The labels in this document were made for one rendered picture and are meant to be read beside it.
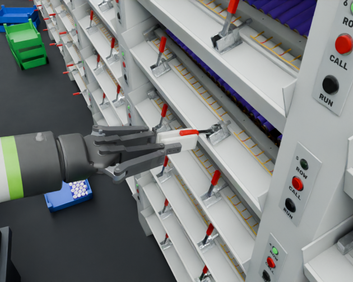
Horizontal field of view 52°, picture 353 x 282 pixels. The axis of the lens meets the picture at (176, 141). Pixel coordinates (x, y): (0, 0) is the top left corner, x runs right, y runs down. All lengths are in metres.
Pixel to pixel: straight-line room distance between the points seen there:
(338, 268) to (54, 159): 0.41
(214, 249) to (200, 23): 0.57
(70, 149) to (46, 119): 1.77
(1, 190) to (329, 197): 0.41
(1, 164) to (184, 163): 0.49
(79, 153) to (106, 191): 1.25
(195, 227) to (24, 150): 0.59
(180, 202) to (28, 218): 0.92
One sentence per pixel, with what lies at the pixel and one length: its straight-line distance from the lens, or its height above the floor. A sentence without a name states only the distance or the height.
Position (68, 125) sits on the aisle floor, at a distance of 2.23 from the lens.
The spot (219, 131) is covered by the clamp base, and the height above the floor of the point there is 0.92.
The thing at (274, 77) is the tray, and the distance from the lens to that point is 0.51.
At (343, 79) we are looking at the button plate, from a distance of 0.38.
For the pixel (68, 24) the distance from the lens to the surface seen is 2.15.
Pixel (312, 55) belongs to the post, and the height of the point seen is 1.16.
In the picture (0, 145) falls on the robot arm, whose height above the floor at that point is 1.01.
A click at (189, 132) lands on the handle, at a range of 0.64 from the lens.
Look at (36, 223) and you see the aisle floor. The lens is 1.76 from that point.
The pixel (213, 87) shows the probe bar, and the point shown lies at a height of 0.94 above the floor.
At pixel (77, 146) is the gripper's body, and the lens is 0.55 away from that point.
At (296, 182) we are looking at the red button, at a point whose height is 1.01.
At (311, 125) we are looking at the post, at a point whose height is 1.09.
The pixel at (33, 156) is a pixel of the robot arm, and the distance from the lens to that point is 0.53.
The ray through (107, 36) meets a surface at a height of 0.72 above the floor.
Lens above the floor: 1.34
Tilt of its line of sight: 41 degrees down
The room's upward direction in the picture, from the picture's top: straight up
